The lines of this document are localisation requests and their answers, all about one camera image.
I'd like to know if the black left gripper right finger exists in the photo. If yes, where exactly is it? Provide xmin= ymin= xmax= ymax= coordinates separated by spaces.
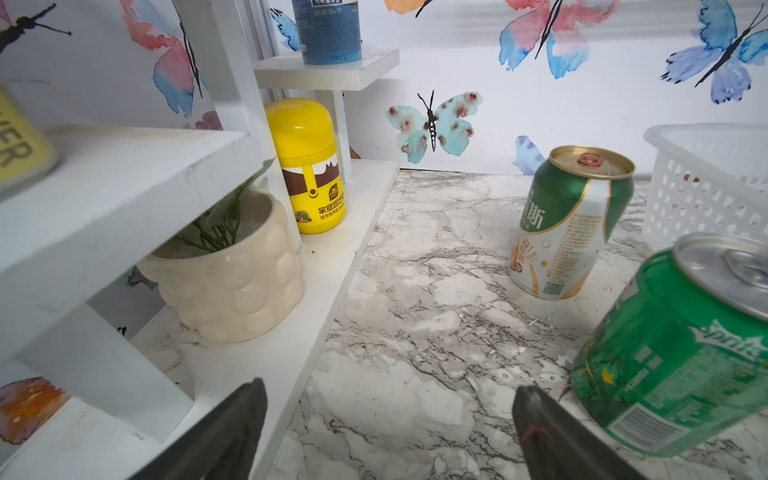
xmin=512 ymin=385 xmax=643 ymax=480

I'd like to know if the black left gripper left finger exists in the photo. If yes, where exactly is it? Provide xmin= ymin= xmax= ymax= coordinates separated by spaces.
xmin=132 ymin=378 xmax=268 ymax=480

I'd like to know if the green soda can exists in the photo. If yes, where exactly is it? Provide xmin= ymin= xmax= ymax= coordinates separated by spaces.
xmin=571 ymin=232 xmax=767 ymax=457

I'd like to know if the green gold-top beer can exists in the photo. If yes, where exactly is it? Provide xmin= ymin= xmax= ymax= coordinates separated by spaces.
xmin=509 ymin=145 xmax=635 ymax=300

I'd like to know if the white plastic basket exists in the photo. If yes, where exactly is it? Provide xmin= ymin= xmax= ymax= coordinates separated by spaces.
xmin=642 ymin=123 xmax=767 ymax=251

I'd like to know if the cream bubble plant pot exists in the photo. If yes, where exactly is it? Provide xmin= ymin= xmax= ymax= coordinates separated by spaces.
xmin=138 ymin=190 xmax=304 ymax=344

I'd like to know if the white stepped shelf unit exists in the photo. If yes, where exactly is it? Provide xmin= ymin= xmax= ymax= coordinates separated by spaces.
xmin=1 ymin=1 xmax=399 ymax=479

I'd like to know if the yellow labelled jar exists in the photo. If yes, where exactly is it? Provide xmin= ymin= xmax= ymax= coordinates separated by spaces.
xmin=1 ymin=85 xmax=60 ymax=195

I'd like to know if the blue tin can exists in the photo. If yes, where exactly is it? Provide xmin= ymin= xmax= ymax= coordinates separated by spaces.
xmin=292 ymin=0 xmax=362 ymax=65

